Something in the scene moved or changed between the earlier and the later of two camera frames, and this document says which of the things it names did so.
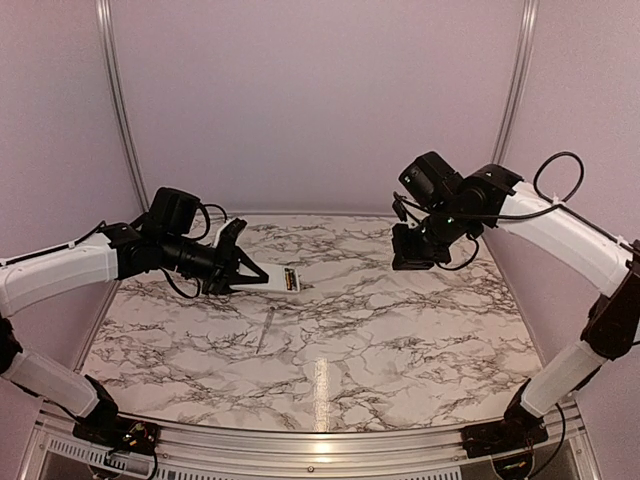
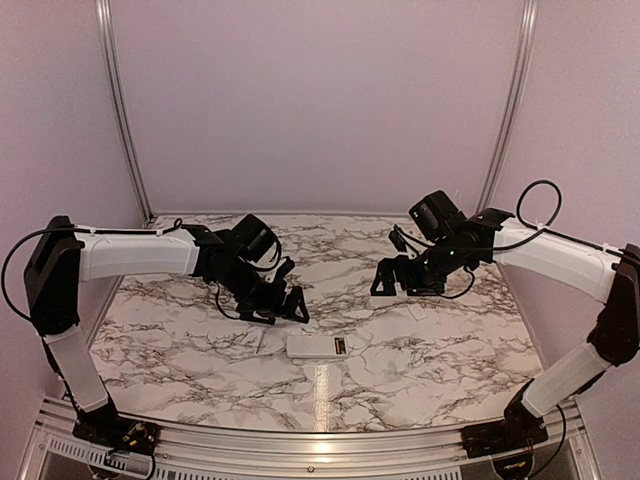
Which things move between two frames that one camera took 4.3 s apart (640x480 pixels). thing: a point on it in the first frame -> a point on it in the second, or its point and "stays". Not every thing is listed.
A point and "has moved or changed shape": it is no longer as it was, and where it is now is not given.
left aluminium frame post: [104, 12] stays
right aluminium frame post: [525, 37] stays
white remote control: [281, 278] has moved or changed shape
